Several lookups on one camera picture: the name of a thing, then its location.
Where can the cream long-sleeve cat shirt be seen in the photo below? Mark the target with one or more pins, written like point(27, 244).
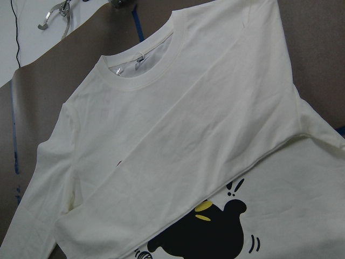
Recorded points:
point(192, 144)

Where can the white reacher grabber tool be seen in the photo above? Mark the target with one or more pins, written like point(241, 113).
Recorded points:
point(62, 10)

